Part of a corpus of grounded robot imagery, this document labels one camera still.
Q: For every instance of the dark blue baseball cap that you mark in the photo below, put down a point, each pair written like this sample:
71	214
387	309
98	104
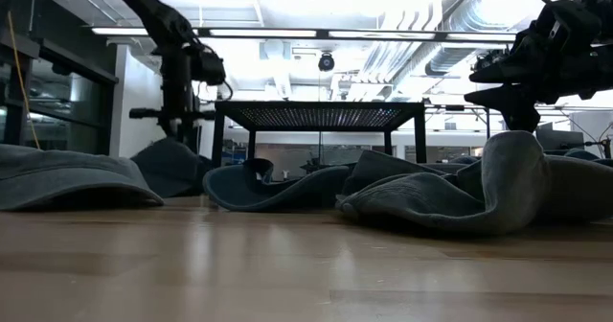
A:
167	168
311	188

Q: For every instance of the grey baseball cap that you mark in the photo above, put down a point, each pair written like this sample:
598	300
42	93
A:
512	183
383	168
62	178

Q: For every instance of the black ceiling spotlight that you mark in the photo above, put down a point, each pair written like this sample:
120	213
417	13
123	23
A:
326	63

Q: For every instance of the black framed glass partition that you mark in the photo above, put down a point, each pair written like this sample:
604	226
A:
72	101

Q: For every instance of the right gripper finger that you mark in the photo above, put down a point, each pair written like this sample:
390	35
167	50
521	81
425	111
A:
519	104
503	69

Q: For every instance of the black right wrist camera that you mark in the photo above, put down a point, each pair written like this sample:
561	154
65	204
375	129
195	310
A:
574	22

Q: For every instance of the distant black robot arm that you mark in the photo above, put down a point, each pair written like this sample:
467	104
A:
313	165

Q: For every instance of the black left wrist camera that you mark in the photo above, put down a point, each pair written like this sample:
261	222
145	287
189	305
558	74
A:
208	65

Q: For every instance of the black computer monitor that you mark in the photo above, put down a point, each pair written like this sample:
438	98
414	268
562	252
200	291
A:
560	140

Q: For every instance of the black metal mesh rack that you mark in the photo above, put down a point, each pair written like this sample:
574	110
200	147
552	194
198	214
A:
316	117

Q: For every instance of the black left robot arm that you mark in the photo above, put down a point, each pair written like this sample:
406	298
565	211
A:
153	10

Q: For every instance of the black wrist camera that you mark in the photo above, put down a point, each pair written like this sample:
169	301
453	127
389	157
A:
574	22
208	65

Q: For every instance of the long ceiling light strip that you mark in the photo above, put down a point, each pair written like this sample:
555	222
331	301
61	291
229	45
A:
263	33

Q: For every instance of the black workstation frame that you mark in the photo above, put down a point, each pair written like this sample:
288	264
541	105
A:
455	107

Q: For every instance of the silver ventilation duct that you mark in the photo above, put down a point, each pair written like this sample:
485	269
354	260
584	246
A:
445	61

